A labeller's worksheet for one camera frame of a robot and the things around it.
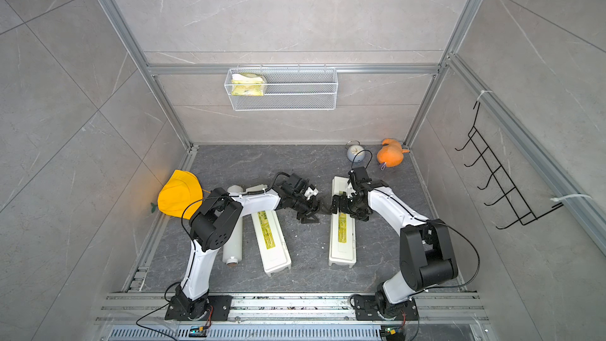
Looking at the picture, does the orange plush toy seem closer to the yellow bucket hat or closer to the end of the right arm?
the end of the right arm

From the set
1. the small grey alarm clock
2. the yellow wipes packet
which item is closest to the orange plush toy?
the small grey alarm clock

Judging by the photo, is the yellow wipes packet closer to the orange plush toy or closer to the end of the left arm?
the end of the left arm

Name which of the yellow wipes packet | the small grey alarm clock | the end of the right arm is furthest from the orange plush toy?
the yellow wipes packet

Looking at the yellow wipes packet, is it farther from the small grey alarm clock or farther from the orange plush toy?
the orange plush toy

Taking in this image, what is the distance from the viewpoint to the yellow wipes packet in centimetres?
87

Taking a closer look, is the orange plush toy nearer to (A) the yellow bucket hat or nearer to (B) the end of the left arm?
(B) the end of the left arm

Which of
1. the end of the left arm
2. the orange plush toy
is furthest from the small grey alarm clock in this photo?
the end of the left arm

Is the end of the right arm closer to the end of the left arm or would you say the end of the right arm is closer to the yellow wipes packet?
the end of the left arm

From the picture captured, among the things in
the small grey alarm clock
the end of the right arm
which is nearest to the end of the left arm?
the end of the right arm
